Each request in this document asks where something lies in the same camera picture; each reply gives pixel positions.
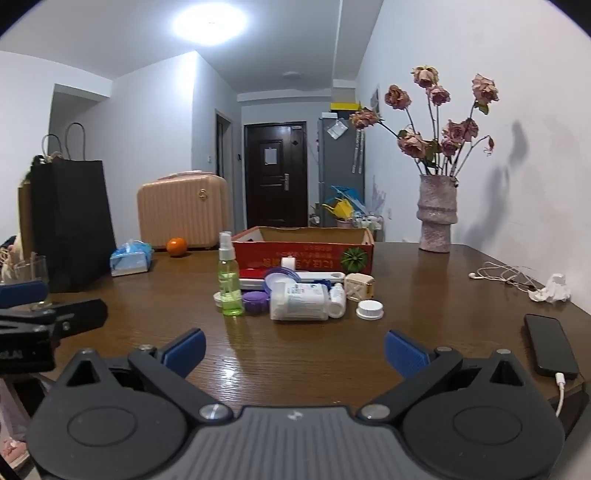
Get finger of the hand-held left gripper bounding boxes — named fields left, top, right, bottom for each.
left=0, top=281, right=50, bottom=309
left=0, top=298, right=108, bottom=340

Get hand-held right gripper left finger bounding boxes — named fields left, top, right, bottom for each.
left=58, top=329, right=232, bottom=423

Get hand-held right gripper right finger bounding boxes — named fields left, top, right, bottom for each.
left=359, top=330, right=536, bottom=423

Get green spray bottle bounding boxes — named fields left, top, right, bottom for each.
left=218, top=232, right=245, bottom=317

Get large white bottle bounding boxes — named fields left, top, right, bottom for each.
left=269, top=281, right=331, bottom=322

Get red cardboard box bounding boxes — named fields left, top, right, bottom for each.
left=231, top=226, right=375, bottom=280

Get clear drinking glass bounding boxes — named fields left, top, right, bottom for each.
left=9, top=255, right=51, bottom=308

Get brown paper bag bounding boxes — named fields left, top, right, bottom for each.
left=17, top=134, right=63, bottom=259

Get blue tissue pack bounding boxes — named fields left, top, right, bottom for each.
left=110, top=240, right=154, bottom=277

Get beige cube box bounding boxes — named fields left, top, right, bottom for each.
left=344, top=273, right=375, bottom=302

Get black paper bag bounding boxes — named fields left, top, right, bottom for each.
left=30, top=122, right=117, bottom=294

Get red and white long case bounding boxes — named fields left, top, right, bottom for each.
left=239, top=267, right=345, bottom=284

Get white jar with blue rim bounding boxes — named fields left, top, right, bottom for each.
left=263, top=267, right=301, bottom=296

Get white earphones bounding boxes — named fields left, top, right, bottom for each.
left=468, top=261, right=539, bottom=291

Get pile of small containers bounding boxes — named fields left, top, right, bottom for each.
left=353, top=212, right=384, bottom=232

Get pink suitcase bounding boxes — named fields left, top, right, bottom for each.
left=137, top=172, right=232, bottom=252

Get pink textured vase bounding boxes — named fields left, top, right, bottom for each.
left=416, top=174, right=459, bottom=254

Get black smartphone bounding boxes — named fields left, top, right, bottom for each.
left=523, top=314, right=580, bottom=380

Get purple lavender bunch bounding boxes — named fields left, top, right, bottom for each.
left=369, top=178, right=386, bottom=215

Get crumpled white tissue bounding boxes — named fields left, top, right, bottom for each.
left=529, top=273, right=572, bottom=303

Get yellow and blue toy pile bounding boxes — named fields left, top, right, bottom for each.
left=322, top=185, right=365, bottom=222

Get dark entrance door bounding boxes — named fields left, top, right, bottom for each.
left=244, top=122, right=309, bottom=228

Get grey refrigerator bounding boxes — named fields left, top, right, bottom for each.
left=318, top=115, right=365, bottom=227

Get hanging white strips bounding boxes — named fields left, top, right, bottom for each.
left=352, top=129, right=365, bottom=175

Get side room door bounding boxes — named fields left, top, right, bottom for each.
left=215, top=109, right=234, bottom=185

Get dried rose bouquet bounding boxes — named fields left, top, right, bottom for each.
left=349, top=65, right=500, bottom=177

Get round ceiling lamp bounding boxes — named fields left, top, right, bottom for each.
left=172, top=0, right=247, bottom=47

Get white charging cable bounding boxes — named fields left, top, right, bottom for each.
left=554, top=371, right=568, bottom=416

